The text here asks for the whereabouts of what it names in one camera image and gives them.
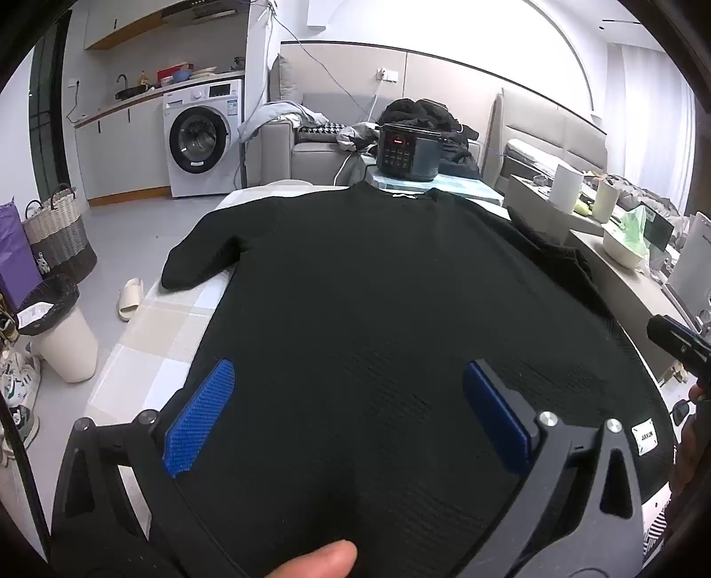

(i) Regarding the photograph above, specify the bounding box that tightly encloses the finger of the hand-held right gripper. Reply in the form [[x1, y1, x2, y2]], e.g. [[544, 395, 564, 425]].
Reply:
[[647, 314, 711, 372]]

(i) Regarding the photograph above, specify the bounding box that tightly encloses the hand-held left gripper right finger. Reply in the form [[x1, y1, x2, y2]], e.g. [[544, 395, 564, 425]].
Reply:
[[461, 358, 648, 578]]

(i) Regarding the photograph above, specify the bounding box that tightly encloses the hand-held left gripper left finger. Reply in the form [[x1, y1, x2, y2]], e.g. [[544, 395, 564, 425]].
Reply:
[[50, 358, 248, 578]]

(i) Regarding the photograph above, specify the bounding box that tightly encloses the black knit sweater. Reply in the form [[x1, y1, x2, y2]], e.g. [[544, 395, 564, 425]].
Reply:
[[161, 182, 679, 578]]

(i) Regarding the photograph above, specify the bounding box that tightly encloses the person's right hand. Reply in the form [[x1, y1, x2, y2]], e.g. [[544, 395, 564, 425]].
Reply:
[[669, 383, 711, 498]]

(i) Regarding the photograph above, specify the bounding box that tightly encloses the person's left hand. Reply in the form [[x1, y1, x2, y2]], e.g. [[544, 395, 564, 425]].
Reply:
[[260, 540, 358, 578]]

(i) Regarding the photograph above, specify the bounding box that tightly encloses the white air purifier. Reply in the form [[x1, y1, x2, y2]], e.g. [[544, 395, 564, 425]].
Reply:
[[663, 211, 711, 334]]

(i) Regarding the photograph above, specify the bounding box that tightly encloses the beige checked tablecloth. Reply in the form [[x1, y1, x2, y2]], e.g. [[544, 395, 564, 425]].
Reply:
[[83, 181, 684, 557]]

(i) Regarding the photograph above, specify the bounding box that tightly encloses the white bowl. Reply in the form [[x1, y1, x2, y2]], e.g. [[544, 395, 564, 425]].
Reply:
[[601, 228, 651, 270]]

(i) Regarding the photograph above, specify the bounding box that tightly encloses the beige slipper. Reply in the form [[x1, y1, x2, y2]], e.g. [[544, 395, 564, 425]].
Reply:
[[116, 278, 145, 322]]

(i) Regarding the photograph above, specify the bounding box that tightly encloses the white cup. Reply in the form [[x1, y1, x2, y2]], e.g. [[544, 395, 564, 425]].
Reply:
[[593, 181, 620, 224]]

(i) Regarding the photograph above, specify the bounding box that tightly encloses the white trash bin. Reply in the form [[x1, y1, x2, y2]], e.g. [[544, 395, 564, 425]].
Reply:
[[16, 273, 101, 384]]

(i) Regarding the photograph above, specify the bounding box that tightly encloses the white paper roll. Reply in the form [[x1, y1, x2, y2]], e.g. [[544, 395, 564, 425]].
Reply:
[[550, 163, 584, 213]]

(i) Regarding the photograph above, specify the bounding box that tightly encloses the white green sneaker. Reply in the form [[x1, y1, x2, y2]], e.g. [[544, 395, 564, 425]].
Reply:
[[0, 356, 42, 417]]

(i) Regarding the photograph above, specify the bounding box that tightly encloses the white curtain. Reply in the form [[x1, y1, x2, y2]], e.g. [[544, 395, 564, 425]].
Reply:
[[622, 44, 695, 212]]

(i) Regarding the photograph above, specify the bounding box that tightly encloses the grey upholstered bed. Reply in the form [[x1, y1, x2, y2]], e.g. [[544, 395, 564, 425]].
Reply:
[[483, 89, 609, 184]]

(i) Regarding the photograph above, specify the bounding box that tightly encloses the woven laundry basket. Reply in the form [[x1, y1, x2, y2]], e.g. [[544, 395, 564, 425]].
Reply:
[[22, 183, 98, 284]]

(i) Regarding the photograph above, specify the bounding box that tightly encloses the purple bag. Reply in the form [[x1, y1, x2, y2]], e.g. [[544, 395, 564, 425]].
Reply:
[[0, 201, 42, 312]]

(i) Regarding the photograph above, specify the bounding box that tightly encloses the dark electric rice cooker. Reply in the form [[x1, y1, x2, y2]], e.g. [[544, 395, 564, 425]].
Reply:
[[376, 123, 445, 182]]

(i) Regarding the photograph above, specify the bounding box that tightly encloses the white washing machine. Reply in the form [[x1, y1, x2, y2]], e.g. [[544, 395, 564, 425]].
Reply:
[[162, 79, 245, 199]]

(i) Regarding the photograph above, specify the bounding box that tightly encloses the grey sofa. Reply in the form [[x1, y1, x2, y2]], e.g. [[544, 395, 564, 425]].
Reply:
[[261, 56, 379, 187]]

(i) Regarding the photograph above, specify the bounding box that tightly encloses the white kitchen cabinet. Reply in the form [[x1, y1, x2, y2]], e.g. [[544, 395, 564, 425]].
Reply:
[[75, 72, 245, 206]]

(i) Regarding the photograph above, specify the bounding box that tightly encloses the grey blanket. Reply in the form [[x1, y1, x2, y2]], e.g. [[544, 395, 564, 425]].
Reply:
[[239, 101, 331, 142]]

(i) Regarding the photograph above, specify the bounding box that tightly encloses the black jacket pile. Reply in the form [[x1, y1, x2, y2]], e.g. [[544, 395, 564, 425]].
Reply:
[[379, 98, 481, 180]]

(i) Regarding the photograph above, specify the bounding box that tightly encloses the black cable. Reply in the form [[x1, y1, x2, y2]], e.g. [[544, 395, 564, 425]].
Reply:
[[0, 383, 51, 562]]

